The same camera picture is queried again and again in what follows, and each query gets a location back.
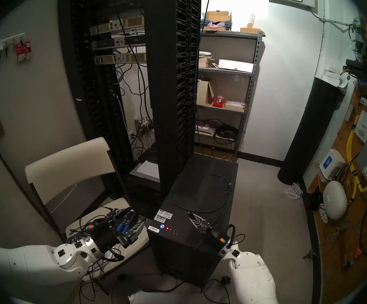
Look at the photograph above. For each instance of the white folded bracket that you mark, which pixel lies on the white folded bracket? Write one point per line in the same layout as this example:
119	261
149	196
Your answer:
292	191

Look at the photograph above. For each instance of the grey outlet box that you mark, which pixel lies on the grey outlet box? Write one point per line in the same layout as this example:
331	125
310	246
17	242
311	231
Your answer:
142	124

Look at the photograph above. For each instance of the black floor plug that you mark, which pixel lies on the black floor plug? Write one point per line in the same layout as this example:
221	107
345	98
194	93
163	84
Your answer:
226	279

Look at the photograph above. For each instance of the black server rack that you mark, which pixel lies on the black server rack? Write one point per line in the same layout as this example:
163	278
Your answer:
170	85

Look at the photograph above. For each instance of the white paper label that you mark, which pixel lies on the white paper label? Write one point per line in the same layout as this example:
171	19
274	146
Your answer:
364	127

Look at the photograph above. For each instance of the red key tag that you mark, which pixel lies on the red key tag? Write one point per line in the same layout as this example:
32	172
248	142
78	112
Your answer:
23	50

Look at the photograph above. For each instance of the red parts bin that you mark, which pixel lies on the red parts bin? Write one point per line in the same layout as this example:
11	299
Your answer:
218	102

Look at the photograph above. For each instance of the grey metal shelf unit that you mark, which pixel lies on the grey metal shelf unit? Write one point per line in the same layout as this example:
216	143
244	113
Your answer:
224	71

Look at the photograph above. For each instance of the small white box stack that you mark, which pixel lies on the small white box stack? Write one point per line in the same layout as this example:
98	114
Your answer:
332	77

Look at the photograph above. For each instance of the small cardboard box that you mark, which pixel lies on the small cardboard box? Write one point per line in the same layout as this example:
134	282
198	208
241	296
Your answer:
250	30

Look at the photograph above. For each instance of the tall black cylinder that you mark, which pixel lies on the tall black cylinder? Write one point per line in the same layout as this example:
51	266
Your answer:
310	132

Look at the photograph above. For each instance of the white modem blue label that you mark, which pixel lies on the white modem blue label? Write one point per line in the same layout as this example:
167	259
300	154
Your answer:
331	164

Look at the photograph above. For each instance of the white key hook rack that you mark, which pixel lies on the white key hook rack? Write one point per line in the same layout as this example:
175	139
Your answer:
9	40

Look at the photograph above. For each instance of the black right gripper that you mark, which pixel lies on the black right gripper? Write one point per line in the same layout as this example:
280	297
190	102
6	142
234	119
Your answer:
217	237

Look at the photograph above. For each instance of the black network switch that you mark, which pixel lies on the black network switch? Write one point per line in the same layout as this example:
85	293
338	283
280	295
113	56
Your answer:
357	67

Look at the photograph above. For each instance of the flat tan box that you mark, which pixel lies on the flat tan box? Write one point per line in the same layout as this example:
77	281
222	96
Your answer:
234	106

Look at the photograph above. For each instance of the white oval router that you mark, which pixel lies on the white oval router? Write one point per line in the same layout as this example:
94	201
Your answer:
335	200

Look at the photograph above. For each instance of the gold faced rack server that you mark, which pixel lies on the gold faced rack server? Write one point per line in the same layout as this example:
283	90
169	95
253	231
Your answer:
110	59
104	28

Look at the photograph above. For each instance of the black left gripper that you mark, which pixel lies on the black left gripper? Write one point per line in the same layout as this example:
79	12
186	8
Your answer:
105	233

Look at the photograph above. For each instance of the cream folding chair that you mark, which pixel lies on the cream folding chair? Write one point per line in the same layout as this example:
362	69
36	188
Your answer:
66	167

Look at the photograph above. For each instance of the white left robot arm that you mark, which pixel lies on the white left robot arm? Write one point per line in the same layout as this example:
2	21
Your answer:
28	268

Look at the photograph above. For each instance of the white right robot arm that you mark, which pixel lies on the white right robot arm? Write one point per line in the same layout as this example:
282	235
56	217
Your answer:
253	275

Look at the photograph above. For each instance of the white flat device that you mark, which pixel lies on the white flat device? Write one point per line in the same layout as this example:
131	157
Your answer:
147	170

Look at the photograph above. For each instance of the black Dell rack server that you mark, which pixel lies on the black Dell rack server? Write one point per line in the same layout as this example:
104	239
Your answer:
107	43

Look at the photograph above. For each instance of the flat white box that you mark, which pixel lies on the flat white box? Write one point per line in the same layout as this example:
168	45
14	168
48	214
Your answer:
235	66

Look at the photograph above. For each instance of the open cardboard box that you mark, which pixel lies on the open cardboard box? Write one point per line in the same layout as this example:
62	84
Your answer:
202	92

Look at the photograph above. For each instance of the large cardboard box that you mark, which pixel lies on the large cardboard box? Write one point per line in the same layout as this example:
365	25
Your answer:
216	15

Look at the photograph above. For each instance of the black blue audio mixer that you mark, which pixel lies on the black blue audio mixer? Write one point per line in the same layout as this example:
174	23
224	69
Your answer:
124	225

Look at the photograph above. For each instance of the black workstation tower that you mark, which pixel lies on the black workstation tower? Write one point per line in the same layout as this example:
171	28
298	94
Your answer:
186	256

